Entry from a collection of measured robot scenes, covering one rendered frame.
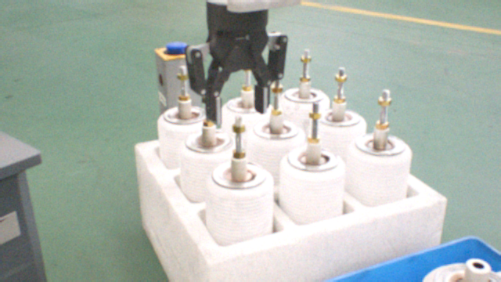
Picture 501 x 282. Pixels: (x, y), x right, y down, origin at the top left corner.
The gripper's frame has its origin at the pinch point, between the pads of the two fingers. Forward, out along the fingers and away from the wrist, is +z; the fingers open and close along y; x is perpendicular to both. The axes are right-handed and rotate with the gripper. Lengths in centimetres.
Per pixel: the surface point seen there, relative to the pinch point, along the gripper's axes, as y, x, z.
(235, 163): 0.9, 0.5, 7.6
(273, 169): -10.2, -6.4, 14.8
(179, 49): -9.4, -37.9, 2.7
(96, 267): 15.1, -24.1, 35.2
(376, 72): -103, -79, 35
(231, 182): 2.1, 1.5, 9.8
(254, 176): -1.6, 1.6, 9.9
